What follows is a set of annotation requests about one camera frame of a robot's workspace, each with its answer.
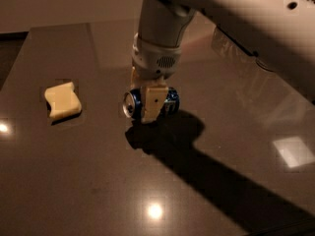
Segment blue pepsi can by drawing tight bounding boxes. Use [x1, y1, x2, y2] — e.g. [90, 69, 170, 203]
[122, 88, 180, 120]

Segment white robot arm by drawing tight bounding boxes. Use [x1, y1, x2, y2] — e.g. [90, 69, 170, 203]
[123, 0, 315, 123]

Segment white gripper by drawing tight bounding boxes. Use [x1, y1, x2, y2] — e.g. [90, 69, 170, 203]
[130, 33, 181, 124]

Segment yellow sponge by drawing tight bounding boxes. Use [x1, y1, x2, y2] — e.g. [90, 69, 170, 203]
[44, 82, 82, 121]

